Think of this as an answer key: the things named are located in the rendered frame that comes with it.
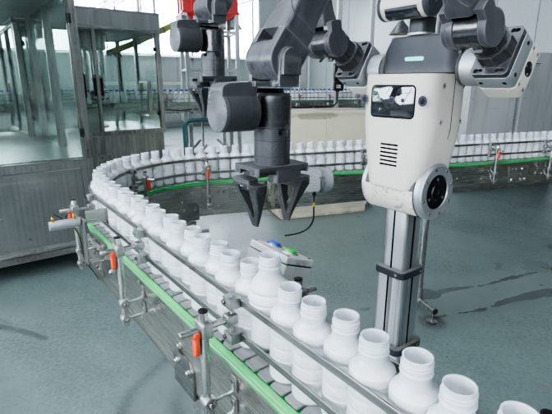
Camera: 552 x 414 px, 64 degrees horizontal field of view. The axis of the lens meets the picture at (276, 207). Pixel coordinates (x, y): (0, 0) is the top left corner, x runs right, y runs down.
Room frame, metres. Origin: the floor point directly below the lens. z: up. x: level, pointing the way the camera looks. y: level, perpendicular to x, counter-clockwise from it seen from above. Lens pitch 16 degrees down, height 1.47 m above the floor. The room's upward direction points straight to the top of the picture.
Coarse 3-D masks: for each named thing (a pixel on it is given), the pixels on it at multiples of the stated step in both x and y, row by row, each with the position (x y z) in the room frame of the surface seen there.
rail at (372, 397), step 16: (112, 208) 1.26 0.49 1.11; (176, 256) 0.89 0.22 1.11; (224, 288) 0.73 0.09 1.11; (240, 304) 0.68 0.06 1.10; (272, 320) 0.61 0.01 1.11; (288, 336) 0.57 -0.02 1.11; (256, 352) 0.64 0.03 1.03; (304, 352) 0.55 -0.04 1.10; (336, 368) 0.49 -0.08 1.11; (304, 384) 0.55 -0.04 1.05; (352, 384) 0.47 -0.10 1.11; (320, 400) 0.52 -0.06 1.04; (384, 400) 0.43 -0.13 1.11
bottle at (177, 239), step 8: (176, 224) 0.94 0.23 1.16; (184, 224) 0.95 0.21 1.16; (176, 232) 0.94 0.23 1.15; (168, 240) 0.95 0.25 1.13; (176, 240) 0.94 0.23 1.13; (184, 240) 0.94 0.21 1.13; (176, 248) 0.93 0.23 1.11; (168, 256) 0.94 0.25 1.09; (168, 264) 0.94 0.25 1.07; (176, 264) 0.93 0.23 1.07; (168, 272) 0.95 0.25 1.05; (176, 272) 0.93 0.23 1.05; (176, 288) 0.93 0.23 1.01
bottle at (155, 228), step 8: (152, 216) 1.04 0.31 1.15; (160, 216) 1.04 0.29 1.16; (152, 224) 1.04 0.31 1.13; (160, 224) 1.04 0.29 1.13; (152, 232) 1.02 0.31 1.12; (160, 232) 1.02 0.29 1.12; (152, 248) 1.03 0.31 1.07; (160, 248) 1.02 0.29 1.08; (152, 256) 1.03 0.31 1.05; (160, 256) 1.02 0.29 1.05; (160, 264) 1.02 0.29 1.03; (152, 272) 1.03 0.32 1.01; (160, 272) 1.02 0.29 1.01
